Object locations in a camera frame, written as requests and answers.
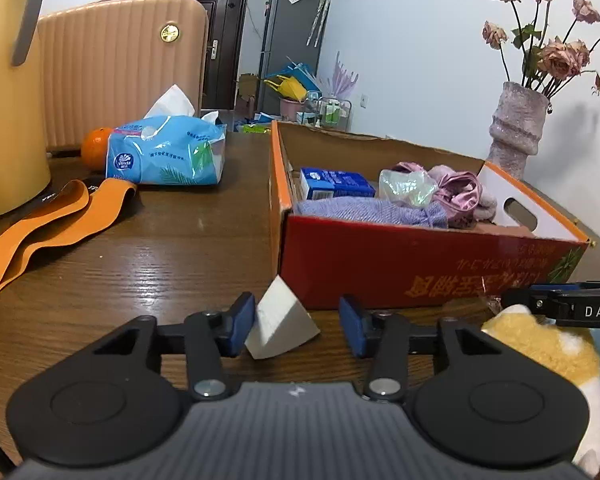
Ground blue tissue pack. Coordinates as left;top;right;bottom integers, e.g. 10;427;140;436
105;84;227;186

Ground lavender knitted headband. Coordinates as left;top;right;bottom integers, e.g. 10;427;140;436
294;196;448;229

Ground purple satin scrunchie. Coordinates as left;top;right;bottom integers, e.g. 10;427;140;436
392;161;498;230

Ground dark brown door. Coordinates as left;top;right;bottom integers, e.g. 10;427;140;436
170;0;251;111

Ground orange fruit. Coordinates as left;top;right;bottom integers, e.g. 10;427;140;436
81;127;115;170

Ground grey ceramic vase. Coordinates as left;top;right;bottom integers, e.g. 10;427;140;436
487;81;552;181

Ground grey refrigerator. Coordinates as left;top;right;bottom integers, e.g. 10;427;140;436
256;0;331;113

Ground bunch of dried pink roses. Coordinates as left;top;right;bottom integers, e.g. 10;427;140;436
482;0;600;98

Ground orange elastic band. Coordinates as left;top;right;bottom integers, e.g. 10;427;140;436
0;178;138;308

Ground small blue carton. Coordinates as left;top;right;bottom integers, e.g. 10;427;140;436
299;166;377;201

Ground yellow thermos jug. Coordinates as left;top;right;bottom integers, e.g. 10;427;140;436
0;0;52;222

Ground wire basket with bottles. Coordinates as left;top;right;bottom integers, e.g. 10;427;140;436
305;95;352;128

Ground pink ribbed suitcase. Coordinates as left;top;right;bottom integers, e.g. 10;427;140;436
36;0;210;153

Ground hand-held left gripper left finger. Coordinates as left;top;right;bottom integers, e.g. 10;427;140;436
94;291;257;402

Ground purple flower wall sticker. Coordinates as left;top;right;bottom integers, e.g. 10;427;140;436
330;51;359;98

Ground white folded umbrella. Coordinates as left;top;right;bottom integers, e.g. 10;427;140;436
307;0;333;47

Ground yellow and white plush toy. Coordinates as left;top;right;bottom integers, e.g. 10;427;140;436
472;302;600;476

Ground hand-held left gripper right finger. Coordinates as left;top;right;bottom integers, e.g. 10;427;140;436
339;295;506;403

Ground red cardboard box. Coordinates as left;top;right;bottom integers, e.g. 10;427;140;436
269;121;592;311

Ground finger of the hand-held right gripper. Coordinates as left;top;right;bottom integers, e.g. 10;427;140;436
530;281;600;292
501;287;570;320

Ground triangular foam wedge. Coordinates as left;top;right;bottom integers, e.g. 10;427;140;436
244;275;322;360

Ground iridescent plastic pouch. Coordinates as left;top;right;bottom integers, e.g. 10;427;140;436
379;167;440;209

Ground brown cardboard carton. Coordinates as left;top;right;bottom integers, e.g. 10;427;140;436
236;73;261;118

